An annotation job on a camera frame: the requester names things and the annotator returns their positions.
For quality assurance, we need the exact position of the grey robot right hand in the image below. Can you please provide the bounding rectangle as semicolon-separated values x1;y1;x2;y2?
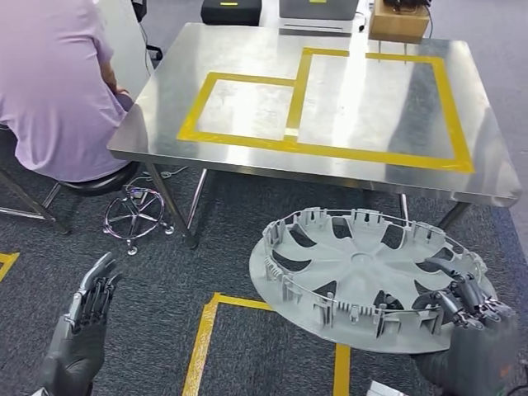
410;257;520;396

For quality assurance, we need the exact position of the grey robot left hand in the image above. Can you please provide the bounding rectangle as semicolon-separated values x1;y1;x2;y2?
30;251;123;396

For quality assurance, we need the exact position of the grey plastic wheel cover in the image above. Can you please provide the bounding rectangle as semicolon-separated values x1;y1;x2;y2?
249;206;498;356

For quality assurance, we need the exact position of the stainless steel workbench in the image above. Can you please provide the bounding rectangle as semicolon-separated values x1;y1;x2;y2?
107;21;523;251

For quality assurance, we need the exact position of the black stool chrome base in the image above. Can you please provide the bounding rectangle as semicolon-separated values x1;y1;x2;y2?
41;161;175;257

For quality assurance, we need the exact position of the person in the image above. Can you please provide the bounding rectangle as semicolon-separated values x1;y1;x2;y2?
0;0;135;184

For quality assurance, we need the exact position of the white desk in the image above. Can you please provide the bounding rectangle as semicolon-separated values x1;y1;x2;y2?
97;0;152;102

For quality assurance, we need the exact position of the brown cardboard box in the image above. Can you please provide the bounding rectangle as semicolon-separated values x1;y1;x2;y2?
368;0;431;45

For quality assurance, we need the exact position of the black office chair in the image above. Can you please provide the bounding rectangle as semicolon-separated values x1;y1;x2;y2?
130;0;164;61

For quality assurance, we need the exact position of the yellow tape outline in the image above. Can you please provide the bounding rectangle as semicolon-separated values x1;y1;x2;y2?
177;47;475;175

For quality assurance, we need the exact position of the black case yellow label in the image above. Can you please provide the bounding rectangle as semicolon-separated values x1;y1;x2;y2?
201;0;262;26

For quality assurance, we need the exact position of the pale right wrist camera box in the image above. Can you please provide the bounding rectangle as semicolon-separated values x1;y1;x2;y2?
366;380;409;396

